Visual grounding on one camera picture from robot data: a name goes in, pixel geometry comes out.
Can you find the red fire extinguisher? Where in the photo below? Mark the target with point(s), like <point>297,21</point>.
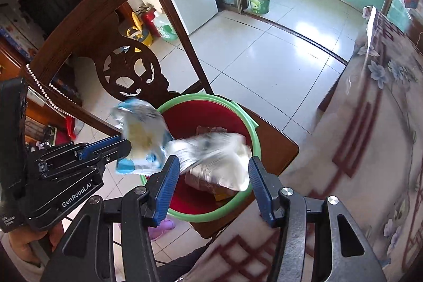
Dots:
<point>150,22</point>

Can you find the yellow plastic toy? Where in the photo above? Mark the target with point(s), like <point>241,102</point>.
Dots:
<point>138,32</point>

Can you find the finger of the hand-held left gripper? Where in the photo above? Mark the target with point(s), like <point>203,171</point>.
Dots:
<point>99,146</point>
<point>124,150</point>

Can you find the floral printed tablecloth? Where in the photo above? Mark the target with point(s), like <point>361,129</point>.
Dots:
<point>363,136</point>

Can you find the green kitchen waste bin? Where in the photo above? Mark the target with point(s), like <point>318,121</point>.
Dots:
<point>259,4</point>

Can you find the purple slipper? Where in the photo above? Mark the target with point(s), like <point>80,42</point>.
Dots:
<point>162,229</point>

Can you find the red basin with green rim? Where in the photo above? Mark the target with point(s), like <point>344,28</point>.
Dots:
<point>185,123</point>

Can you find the green detergent jug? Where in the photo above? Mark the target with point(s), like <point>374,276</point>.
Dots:
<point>167,27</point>

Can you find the red plastic item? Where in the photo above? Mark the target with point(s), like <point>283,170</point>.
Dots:
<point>71,128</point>

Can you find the person's dark trouser leg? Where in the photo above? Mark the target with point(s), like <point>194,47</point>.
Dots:
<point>185,265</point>

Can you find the carved dark wooden chair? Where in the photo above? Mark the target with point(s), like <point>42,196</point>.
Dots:
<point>95,14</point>

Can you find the brown crumpled paper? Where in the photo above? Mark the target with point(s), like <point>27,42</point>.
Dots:
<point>211,130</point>

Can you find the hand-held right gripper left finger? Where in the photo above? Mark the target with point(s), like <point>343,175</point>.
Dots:
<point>167,189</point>

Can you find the white plastic bag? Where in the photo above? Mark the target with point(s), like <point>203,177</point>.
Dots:
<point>224,163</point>

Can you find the blue and white snack wrapper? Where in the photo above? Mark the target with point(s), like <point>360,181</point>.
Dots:
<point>142,126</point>

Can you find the person's left hand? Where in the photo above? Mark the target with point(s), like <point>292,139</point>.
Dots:
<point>23,249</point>

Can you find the orange cardboard piece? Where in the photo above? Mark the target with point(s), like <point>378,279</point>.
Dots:
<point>228,194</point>

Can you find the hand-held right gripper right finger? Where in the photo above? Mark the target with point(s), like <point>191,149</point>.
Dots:
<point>259,189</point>

